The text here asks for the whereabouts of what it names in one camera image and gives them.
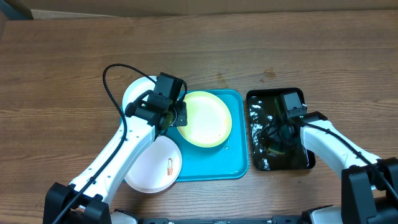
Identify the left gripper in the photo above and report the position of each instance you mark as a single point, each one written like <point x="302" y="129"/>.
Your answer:
<point x="182" y="108"/>

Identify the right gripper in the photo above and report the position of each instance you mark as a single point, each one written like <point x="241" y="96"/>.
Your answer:
<point x="279" y="138"/>

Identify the green rimmed plate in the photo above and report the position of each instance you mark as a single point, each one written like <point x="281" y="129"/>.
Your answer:
<point x="209" y="121"/>

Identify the green yellow sponge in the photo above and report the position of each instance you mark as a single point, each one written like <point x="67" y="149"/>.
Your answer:
<point x="276" y="147"/>

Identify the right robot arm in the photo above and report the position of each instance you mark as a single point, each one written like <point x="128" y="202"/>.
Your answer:
<point x="368" y="182"/>

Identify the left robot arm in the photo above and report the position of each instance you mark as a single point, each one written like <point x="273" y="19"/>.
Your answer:
<point x="137" y="153"/>

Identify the black water tray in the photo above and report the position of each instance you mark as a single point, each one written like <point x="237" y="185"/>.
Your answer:
<point x="264" y="104"/>

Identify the teal plastic tray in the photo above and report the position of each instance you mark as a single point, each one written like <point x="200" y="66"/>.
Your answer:
<point x="229" y="160"/>

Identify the white plate top left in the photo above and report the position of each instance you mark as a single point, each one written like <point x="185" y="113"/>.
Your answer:
<point x="135" y="89"/>

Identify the white plate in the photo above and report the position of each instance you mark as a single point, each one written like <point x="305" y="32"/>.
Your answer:
<point x="135" y="89"/>
<point x="157" y="168"/>

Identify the white plate bottom left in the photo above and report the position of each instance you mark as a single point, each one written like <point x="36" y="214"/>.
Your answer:
<point x="157" y="168"/>

